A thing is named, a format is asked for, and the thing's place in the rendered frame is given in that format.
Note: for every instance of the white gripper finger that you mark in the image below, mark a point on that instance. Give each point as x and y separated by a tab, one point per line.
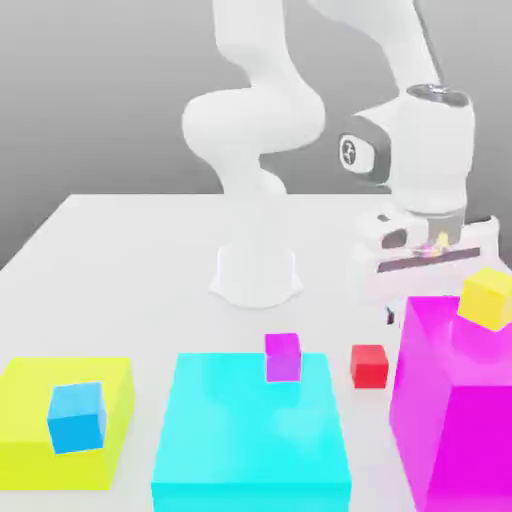
390	316

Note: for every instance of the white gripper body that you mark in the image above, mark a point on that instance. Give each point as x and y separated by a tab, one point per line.
424	276

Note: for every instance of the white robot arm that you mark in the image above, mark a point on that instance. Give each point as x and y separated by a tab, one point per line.
256	120

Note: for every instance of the small red cube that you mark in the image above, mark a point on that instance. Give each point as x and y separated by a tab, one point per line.
369	367

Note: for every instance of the small yellow cube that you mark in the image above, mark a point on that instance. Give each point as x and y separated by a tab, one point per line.
486	298

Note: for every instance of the small purple cube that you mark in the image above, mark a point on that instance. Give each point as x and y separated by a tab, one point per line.
282	358

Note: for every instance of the small blue cube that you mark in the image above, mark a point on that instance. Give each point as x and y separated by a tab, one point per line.
76	418

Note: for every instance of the large magenta box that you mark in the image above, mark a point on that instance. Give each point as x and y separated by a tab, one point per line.
452	408

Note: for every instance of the large cyan box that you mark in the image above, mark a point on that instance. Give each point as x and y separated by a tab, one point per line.
252	436

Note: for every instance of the large yellow box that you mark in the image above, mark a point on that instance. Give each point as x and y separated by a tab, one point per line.
60	424

